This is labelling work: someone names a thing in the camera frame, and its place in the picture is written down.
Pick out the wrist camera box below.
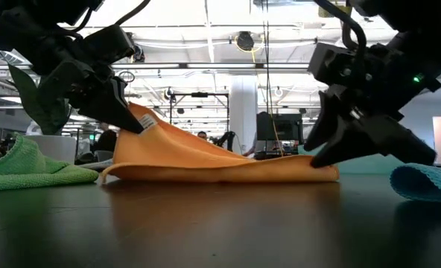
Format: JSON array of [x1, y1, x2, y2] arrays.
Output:
[[308, 41, 361, 87], [80, 24, 136, 64]]

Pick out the white round pillar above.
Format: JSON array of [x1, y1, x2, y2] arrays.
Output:
[[229, 75, 258, 156]]

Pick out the green microfiber towel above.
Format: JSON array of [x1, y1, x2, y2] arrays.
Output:
[[0, 133, 99, 192]]

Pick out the blue microfiber towel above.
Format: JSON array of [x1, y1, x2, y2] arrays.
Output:
[[390, 162, 441, 203]]

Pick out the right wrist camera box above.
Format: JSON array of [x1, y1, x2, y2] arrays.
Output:
[[308, 41, 361, 87]]

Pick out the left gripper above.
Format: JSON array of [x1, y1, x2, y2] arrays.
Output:
[[0, 10, 145, 134]]

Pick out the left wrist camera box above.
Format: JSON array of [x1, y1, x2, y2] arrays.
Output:
[[80, 24, 136, 64]]

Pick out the black ceiling cable reel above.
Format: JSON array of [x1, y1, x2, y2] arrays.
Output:
[[235, 31, 255, 52], [130, 44, 146, 63]]

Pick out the orange microfiber towel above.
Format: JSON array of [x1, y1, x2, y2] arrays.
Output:
[[100, 102, 340, 184]]

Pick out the black hanging cable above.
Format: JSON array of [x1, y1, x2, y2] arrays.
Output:
[[261, 0, 276, 115]]

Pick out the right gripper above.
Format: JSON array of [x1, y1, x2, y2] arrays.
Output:
[[304, 42, 441, 168]]

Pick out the long ceiling light rail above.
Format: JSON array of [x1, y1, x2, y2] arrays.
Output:
[[110, 62, 311, 71]]

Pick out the artificial green plant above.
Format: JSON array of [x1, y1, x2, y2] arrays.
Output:
[[7, 63, 72, 135]]

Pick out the teal plastic bin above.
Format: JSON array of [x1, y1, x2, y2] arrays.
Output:
[[297, 144, 407, 175]]

